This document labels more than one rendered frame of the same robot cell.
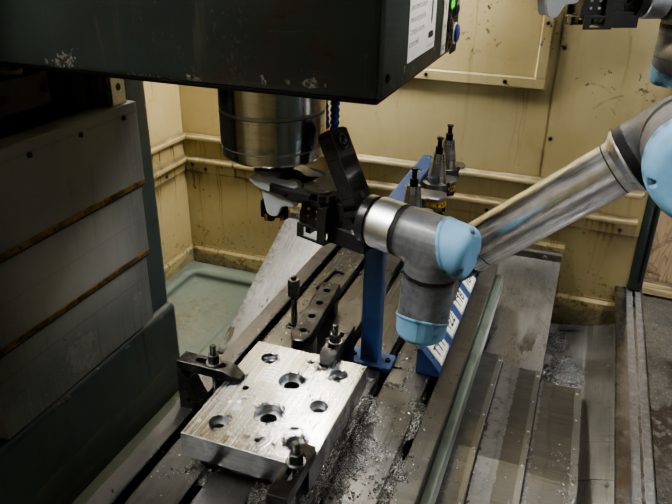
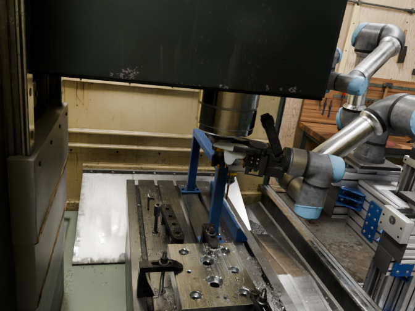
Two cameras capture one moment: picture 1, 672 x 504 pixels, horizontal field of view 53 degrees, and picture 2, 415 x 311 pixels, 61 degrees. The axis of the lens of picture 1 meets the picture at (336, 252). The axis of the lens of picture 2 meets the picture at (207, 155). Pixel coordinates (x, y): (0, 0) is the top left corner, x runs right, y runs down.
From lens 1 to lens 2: 0.73 m
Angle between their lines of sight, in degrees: 34
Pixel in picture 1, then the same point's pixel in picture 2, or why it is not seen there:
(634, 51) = not seen: hidden behind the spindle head
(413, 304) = (315, 199)
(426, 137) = (170, 120)
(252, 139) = (237, 121)
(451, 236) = (338, 162)
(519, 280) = not seen: hidden behind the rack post
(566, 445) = (290, 260)
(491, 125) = not seen: hidden behind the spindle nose
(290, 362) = (196, 251)
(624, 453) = (322, 255)
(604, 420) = (286, 245)
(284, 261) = (93, 199)
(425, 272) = (325, 182)
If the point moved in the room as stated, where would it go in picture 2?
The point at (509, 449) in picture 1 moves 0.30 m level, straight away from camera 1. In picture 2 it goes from (276, 268) to (251, 230)
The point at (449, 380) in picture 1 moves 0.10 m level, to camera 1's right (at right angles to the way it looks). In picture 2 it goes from (252, 241) to (270, 236)
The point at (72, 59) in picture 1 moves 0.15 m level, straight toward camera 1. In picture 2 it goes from (135, 73) to (192, 87)
